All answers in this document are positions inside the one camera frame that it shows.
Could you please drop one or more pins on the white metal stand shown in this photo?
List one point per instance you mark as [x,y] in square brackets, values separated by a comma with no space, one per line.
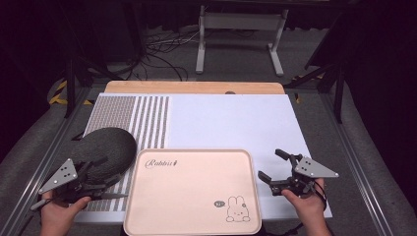
[241,21]

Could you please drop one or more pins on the grey metal rail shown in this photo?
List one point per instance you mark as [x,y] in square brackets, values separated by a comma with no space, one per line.
[357,164]
[42,164]

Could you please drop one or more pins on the dark grey knitted hat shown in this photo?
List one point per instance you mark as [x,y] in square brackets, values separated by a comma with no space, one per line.
[108,147]

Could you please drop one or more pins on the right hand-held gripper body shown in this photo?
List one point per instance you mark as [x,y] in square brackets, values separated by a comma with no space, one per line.
[311,169]

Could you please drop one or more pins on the person's right hand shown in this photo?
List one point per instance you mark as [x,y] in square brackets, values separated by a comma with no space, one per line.
[306,206]

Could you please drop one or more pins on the black tripod stand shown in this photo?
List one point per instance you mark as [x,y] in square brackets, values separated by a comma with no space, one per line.
[70,85]
[339,91]

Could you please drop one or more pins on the yellow and black floor tape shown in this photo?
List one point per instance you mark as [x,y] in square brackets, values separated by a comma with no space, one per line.
[59,95]

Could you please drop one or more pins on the pink tray with rabbit print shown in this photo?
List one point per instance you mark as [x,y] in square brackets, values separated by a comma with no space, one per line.
[190,193]

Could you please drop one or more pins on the striped placemat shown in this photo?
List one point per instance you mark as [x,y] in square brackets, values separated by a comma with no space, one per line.
[229,124]

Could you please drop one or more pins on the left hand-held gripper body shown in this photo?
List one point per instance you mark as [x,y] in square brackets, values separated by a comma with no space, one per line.
[60,175]

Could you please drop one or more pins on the person's left hand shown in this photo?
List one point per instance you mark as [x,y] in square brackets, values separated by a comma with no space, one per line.
[60,211]

